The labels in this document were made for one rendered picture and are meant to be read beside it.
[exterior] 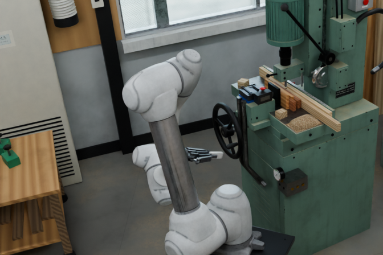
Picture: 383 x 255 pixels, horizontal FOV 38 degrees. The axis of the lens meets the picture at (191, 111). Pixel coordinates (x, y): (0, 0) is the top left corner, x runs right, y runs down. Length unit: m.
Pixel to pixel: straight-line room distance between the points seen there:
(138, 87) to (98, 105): 2.15
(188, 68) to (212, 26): 1.96
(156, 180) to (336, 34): 1.06
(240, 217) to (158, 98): 0.61
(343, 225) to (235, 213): 1.17
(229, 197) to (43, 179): 1.28
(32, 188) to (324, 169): 1.52
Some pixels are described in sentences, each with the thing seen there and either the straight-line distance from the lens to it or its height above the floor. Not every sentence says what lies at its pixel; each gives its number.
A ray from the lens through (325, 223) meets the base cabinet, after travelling 3.16.
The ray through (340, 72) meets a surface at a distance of 2.72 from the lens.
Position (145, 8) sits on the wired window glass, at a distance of 3.90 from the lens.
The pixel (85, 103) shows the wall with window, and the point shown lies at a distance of 4.01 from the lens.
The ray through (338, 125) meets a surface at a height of 0.93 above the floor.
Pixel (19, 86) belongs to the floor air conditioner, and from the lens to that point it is 3.59.
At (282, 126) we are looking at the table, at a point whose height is 0.88.
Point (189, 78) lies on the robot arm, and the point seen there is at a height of 1.38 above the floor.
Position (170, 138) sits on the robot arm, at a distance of 1.98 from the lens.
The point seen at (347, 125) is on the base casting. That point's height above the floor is 0.76.
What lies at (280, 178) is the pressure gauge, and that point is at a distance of 2.67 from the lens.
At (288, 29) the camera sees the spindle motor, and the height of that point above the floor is 1.28.
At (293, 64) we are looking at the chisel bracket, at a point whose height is 1.07.
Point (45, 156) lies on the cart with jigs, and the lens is 3.34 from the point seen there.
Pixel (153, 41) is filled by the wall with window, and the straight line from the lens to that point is 3.85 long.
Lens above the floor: 2.25
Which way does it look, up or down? 29 degrees down
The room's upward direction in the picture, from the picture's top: 6 degrees counter-clockwise
